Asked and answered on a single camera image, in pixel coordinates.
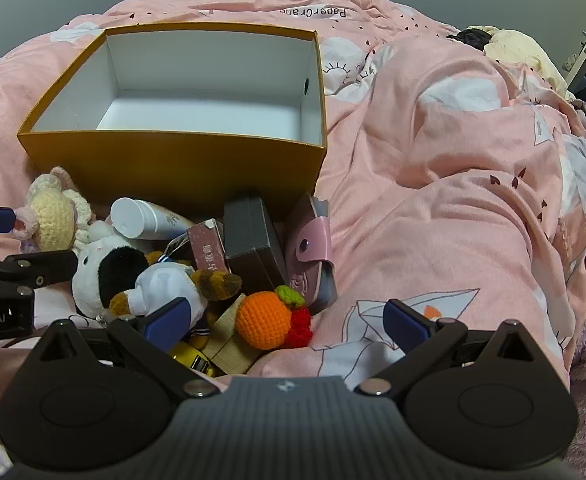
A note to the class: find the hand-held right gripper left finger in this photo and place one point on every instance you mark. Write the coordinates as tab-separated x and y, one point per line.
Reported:
165	322

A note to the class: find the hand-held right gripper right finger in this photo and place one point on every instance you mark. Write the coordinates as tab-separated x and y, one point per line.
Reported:
405	322

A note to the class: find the calico cat plush white shirt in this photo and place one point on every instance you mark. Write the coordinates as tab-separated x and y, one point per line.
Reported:
168	280

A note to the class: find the cream crocheted doll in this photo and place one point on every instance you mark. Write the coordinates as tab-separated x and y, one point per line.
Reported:
53	220

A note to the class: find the small white rabbit plush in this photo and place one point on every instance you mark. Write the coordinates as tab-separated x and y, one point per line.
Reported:
100	232

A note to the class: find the white tube bottle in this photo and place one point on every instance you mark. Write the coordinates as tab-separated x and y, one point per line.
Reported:
133	217

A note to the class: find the dark grey box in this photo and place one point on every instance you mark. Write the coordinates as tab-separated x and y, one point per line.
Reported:
250	240

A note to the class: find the pink wallet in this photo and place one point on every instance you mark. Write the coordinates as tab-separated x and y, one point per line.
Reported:
313	245

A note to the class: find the orange cardboard box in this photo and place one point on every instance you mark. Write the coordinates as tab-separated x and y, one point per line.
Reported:
173	170

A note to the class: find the yellow toy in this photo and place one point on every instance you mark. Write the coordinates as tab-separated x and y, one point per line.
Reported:
190	357

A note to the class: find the small maroon box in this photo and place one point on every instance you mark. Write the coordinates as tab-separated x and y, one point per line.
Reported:
208	250

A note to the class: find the orange crocheted fruit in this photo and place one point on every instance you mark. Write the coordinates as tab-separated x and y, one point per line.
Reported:
263	320

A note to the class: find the red crocheted fruit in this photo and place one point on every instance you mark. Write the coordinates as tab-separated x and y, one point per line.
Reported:
300	332

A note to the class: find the pink printed blanket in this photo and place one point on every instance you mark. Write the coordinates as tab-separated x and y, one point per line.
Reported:
448	170

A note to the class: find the cream cloth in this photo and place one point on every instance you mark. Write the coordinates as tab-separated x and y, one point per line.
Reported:
518	50

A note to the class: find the white door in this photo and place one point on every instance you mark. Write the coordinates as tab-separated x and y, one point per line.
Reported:
585	50

